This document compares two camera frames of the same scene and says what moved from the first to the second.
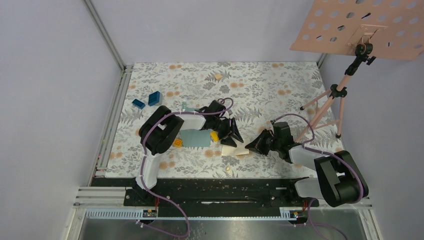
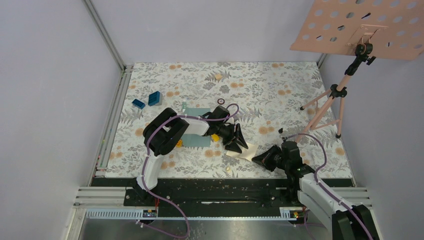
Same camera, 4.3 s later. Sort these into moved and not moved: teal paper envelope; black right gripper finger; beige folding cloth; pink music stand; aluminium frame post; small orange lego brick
Moved: black right gripper finger; beige folding cloth
Not moved: aluminium frame post; pink music stand; small orange lego brick; teal paper envelope
